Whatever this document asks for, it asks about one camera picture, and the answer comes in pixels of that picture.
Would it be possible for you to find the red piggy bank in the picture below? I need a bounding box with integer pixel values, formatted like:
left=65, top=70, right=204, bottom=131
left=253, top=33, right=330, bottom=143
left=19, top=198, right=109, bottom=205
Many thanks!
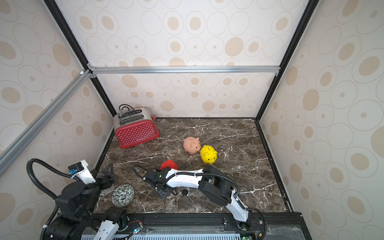
left=161, top=160, right=178, bottom=170

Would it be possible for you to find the pink piggy bank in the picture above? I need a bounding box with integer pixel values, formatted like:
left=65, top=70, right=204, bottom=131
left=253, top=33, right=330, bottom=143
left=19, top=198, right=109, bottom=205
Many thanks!
left=183, top=137, right=202, bottom=154

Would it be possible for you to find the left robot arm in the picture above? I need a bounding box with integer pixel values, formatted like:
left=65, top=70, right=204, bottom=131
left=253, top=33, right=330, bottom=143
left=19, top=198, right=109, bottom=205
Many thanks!
left=26, top=158, right=129, bottom=240

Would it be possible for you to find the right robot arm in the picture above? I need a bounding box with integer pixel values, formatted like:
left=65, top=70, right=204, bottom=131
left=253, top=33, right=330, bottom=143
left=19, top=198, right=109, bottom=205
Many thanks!
left=142, top=166, right=252, bottom=225

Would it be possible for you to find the yellow piggy bank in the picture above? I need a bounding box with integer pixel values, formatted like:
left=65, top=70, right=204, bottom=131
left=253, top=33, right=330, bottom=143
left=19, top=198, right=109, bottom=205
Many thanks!
left=200, top=145, right=218, bottom=164

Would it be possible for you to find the speckled stone egg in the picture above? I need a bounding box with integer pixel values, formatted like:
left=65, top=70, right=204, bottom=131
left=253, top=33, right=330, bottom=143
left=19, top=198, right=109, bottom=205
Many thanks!
left=112, top=185, right=135, bottom=207

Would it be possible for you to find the red metal toaster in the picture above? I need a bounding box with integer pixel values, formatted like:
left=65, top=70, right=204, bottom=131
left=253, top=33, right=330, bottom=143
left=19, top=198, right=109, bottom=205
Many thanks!
left=113, top=104, right=160, bottom=149

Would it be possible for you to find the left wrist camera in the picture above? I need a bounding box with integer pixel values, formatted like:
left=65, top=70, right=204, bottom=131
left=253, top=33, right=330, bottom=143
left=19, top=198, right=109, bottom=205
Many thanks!
left=68, top=160, right=88, bottom=176

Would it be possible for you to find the diagonal aluminium rail left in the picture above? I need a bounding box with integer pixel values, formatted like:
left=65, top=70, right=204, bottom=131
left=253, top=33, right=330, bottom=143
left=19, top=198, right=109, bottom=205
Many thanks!
left=1, top=70, right=91, bottom=175

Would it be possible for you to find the horizontal aluminium rail back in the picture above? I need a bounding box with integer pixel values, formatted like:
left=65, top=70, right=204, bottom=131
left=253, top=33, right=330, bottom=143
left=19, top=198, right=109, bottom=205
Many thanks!
left=91, top=66, right=280, bottom=74

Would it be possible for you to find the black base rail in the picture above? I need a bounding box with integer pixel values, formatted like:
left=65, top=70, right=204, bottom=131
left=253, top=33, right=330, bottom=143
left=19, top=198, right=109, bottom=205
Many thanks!
left=41, top=211, right=311, bottom=240

